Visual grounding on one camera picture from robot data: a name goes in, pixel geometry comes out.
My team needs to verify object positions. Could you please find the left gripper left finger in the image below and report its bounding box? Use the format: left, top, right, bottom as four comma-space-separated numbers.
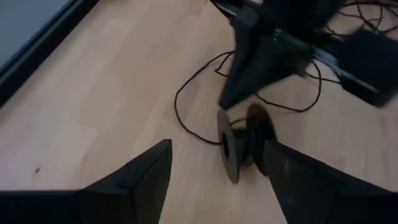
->
77, 139, 173, 224

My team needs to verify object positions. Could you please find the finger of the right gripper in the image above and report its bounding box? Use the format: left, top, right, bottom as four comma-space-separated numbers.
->
218, 14, 312, 110

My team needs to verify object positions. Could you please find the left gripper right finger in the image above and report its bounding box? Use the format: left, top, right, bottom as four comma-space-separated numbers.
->
263, 139, 398, 224

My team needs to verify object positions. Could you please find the thin dark cord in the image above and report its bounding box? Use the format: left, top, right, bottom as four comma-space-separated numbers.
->
173, 0, 398, 146

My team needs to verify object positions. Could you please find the black cord spool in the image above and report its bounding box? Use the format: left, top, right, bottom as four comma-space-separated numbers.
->
216, 103, 278, 185

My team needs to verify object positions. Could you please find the black aluminium table frame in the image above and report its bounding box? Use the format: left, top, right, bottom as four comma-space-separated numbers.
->
0, 0, 101, 109

